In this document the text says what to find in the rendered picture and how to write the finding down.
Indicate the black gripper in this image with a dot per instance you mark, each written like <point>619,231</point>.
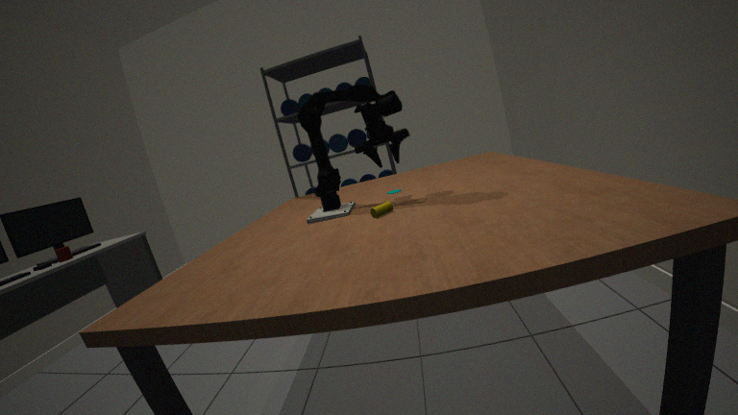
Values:
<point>377,131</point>

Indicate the yellow cylinder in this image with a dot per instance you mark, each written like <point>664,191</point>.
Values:
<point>381,209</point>

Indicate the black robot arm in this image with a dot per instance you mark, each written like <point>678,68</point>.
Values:
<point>310,119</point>

